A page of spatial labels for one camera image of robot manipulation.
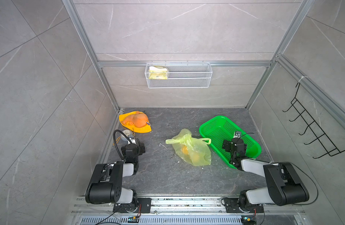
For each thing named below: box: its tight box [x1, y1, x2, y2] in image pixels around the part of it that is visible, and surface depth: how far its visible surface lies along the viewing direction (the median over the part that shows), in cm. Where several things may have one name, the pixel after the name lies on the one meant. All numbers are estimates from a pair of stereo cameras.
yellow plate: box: [118, 111, 152, 134], surface depth 107 cm
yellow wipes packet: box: [148, 65, 169, 80], surface depth 88 cm
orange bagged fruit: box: [120, 110, 149, 128], surface depth 105 cm
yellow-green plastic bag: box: [165, 128, 212, 167], surface depth 83 cm
